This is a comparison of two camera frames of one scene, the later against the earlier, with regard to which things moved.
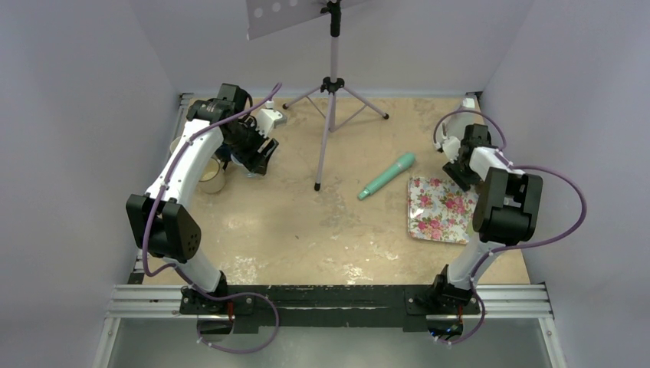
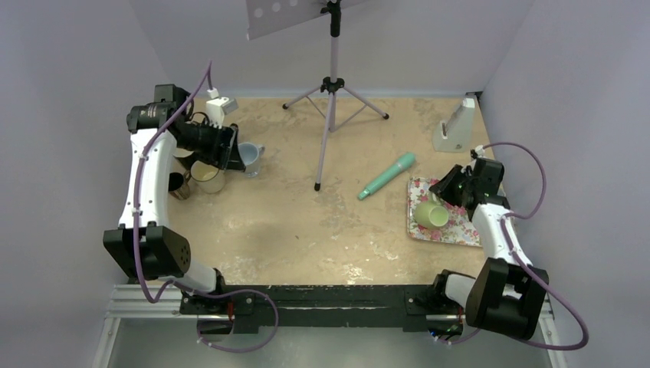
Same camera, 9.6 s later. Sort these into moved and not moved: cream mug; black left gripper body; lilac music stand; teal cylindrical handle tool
Moved: black left gripper body
Not moved: lilac music stand; cream mug; teal cylindrical handle tool
